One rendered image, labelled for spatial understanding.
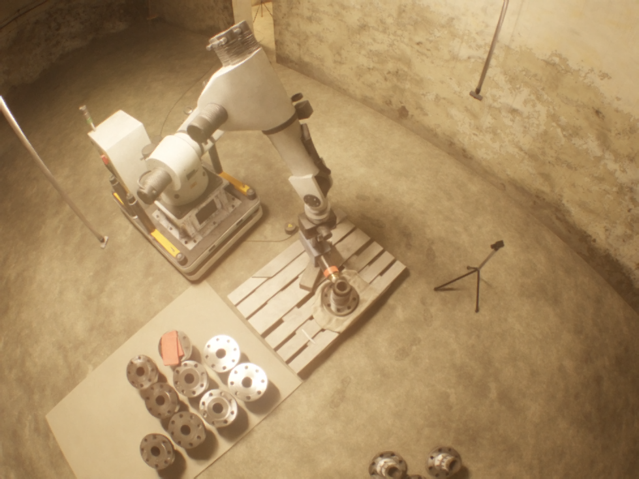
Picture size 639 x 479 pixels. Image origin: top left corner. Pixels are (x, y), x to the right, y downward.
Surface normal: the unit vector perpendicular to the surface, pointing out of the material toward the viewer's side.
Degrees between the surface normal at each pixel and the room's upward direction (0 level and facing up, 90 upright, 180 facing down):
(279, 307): 0
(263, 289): 0
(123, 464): 0
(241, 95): 89
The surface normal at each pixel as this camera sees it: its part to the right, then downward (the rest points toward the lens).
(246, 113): 0.18, 0.82
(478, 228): 0.01, -0.54
